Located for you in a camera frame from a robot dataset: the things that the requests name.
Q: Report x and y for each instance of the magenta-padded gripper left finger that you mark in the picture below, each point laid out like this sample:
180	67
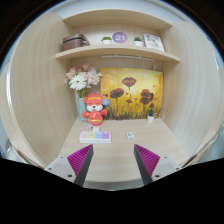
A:
79	160

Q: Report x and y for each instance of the teal flower vase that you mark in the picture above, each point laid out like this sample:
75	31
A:
81	110

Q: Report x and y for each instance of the pink and white flower bouquet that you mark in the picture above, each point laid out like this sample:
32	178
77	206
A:
81	80

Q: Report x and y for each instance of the red plush toy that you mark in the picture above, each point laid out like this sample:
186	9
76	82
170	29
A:
95	110

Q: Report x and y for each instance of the small white charger block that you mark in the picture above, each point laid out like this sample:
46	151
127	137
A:
130	136

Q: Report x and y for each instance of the yellow poppy painting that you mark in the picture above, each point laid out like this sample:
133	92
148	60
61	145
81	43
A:
133	93

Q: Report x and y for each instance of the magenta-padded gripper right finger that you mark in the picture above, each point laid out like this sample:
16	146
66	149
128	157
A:
148	160

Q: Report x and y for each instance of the small plant in white pot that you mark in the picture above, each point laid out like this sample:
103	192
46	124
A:
151	118

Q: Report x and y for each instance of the white power strip coloured sockets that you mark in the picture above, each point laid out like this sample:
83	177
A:
95	137

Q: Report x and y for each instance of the wooden shelf unit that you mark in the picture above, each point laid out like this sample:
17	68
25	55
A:
116	50

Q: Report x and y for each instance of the white light bar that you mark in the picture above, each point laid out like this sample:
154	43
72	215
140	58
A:
126	57

